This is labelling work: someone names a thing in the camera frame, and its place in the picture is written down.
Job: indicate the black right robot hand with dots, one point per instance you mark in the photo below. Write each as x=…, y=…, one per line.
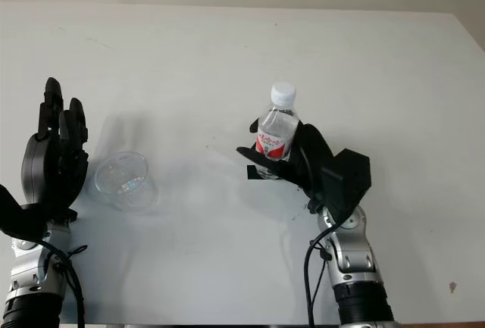
x=310, y=154

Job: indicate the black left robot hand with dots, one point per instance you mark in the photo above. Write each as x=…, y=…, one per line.
x=38, y=172

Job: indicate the clear plastic water bottle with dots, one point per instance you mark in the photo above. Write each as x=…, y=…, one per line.
x=278, y=123

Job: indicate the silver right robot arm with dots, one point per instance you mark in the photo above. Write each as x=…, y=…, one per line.
x=356, y=263

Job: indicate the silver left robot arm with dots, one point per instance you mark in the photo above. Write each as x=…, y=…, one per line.
x=30, y=282

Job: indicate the clear plastic cup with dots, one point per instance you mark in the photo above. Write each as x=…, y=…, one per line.
x=127, y=188

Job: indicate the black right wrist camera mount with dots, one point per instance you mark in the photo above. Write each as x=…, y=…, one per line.
x=348, y=184

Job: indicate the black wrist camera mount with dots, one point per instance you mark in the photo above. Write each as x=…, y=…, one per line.
x=348, y=184
x=19, y=220

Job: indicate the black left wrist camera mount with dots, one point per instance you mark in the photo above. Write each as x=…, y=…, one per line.
x=19, y=220

